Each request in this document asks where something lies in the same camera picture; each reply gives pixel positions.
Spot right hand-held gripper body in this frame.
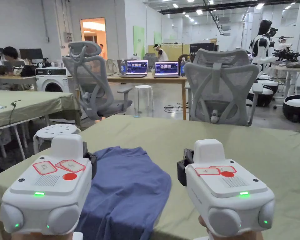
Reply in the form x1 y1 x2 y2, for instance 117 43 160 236
177 139 276 237

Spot person's right hand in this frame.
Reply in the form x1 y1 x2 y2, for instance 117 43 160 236
198 215 265 240

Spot grey mesh office chair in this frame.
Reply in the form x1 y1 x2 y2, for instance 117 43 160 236
183 48 264 127
62 41 133 121

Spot table with pale green sheet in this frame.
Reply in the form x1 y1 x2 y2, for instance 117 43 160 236
0 88 83 138

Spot person's left hand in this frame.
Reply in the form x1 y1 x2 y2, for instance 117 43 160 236
11 232 73 240

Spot wooden table with laptops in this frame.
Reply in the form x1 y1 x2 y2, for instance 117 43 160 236
67 58 192 121

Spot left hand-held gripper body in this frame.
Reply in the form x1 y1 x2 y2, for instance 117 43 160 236
0 134 98 236

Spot plain white round stool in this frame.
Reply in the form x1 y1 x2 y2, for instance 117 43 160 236
134 85 155 112

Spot white desk with black equipment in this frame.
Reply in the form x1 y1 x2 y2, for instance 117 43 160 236
267 48 300 100

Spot desk with monitor and bags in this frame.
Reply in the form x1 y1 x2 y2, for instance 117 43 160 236
0 48 44 91

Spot bed with pale green sheet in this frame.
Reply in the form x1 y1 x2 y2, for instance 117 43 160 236
0 114 300 240

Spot white black humanoid robot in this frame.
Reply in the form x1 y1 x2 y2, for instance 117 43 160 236
249 19 278 73

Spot black cables on floor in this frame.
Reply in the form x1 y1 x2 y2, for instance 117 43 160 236
163 103 191 113

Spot thin green cable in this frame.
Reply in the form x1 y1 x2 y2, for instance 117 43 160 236
9 99 23 111

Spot black white round robot base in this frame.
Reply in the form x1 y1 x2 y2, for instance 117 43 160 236
247 72 281 108
282 94 300 123

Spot dark blue shirt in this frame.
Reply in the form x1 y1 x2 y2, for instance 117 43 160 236
74 146 172 240

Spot white round stool with holes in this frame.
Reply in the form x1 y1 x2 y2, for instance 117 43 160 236
33 124 82 156

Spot white washing machine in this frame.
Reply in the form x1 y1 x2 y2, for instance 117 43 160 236
35 67 75 94

